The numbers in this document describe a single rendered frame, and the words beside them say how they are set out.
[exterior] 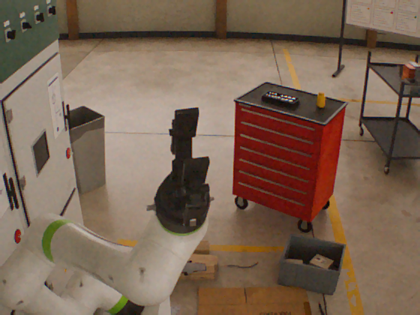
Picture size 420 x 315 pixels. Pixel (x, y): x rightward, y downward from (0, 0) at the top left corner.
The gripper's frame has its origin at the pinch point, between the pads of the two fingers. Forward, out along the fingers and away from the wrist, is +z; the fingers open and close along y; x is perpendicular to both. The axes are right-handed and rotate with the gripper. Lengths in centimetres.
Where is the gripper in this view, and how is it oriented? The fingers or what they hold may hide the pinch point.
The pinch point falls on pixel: (190, 145)
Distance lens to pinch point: 59.6
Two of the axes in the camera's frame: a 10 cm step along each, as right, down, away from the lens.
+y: -1.9, -9.0, 3.9
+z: 0.9, -4.1, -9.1
